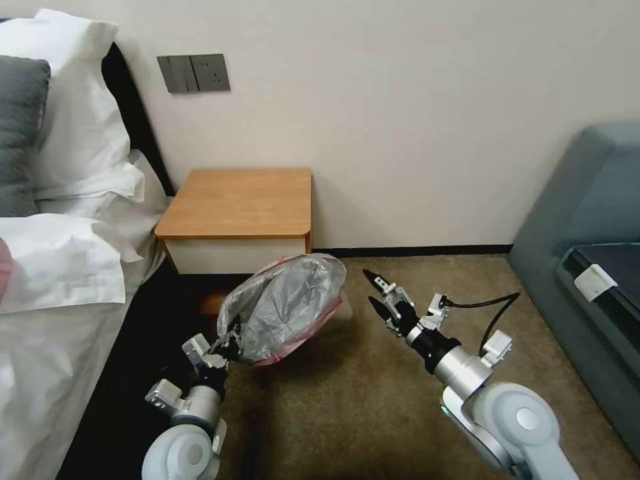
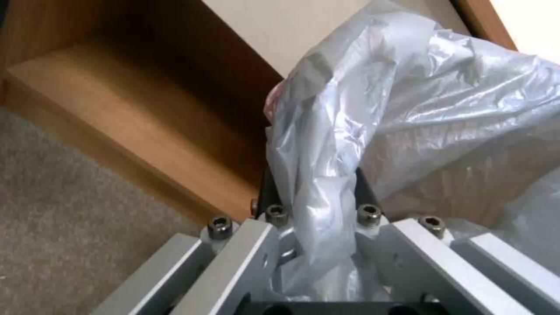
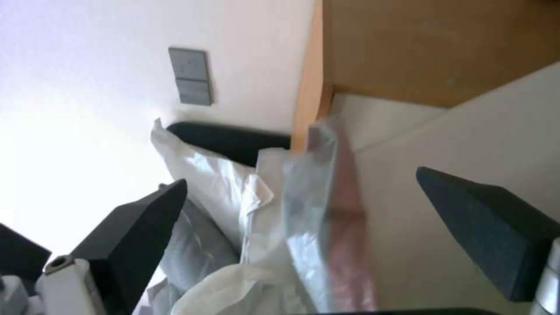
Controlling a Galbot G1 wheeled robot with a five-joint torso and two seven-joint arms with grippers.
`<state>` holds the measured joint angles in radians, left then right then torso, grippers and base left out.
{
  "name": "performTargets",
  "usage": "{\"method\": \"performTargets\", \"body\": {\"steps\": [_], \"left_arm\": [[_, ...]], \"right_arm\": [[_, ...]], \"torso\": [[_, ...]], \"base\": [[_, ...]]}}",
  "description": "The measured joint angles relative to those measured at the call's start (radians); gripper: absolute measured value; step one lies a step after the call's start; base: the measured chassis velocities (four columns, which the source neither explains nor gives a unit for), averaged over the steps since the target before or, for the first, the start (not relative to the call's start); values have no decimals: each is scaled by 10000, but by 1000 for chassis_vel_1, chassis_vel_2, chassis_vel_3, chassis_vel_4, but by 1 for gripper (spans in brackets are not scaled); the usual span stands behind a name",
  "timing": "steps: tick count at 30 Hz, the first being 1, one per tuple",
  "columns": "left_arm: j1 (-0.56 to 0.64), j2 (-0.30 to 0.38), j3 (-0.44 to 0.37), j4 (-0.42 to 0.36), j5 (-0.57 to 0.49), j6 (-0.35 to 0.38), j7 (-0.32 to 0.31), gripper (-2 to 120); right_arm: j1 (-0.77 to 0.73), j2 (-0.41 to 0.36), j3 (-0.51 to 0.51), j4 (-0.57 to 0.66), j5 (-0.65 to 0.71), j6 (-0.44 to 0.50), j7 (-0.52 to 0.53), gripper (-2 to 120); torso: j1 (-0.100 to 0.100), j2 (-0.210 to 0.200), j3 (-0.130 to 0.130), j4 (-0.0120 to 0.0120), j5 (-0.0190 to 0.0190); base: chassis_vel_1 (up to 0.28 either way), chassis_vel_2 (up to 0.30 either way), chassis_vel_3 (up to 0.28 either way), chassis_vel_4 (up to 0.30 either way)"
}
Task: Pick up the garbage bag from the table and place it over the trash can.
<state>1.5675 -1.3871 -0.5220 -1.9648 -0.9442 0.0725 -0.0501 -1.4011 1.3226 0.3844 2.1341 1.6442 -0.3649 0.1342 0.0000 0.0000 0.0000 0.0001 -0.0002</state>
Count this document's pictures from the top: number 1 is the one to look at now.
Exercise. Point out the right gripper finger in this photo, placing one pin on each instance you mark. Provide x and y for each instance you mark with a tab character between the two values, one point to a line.
384	314
379	284

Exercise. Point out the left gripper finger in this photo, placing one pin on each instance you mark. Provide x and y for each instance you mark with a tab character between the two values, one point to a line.
236	330
227	353

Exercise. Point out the grey plastic garbage bag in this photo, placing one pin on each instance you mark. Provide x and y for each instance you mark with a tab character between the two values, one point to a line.
285	310

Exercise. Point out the red trash can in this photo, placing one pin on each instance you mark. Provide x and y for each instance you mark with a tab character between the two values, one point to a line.
320	325

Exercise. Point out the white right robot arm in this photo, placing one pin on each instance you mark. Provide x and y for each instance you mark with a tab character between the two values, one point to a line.
515	415

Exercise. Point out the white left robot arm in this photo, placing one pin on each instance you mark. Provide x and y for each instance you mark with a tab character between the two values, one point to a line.
182	450

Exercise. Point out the black skirting board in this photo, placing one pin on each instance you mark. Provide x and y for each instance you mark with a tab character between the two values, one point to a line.
415	248

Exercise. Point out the wooden bedside table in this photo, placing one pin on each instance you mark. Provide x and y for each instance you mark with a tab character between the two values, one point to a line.
240	205

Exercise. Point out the white bed duvet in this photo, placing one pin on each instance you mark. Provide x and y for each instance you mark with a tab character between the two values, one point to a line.
45	380

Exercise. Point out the white label tag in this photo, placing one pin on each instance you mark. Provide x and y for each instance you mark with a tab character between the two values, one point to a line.
595	282

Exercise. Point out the blue-grey sofa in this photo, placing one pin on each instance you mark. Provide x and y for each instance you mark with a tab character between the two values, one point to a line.
575	200

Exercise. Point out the black bed headboard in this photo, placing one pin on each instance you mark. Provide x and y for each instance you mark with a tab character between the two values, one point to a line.
142	125

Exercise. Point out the pink fabric item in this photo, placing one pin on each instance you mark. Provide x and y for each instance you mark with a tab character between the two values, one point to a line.
4	272

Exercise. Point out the dark grey power outlet plate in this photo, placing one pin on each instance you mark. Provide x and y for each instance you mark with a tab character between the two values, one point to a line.
212	72

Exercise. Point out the large white pillow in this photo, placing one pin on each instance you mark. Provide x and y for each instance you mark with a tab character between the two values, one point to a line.
75	110

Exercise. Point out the grey cushion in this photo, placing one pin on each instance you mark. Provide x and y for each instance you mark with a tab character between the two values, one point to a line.
20	135

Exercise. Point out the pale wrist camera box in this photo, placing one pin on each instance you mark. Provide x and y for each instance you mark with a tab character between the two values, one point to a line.
196	347
440	305

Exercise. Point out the black bed frame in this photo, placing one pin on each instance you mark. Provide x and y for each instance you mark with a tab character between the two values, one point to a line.
125	370

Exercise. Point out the dark grey light switch plate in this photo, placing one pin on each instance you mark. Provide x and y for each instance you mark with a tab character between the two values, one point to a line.
175	74

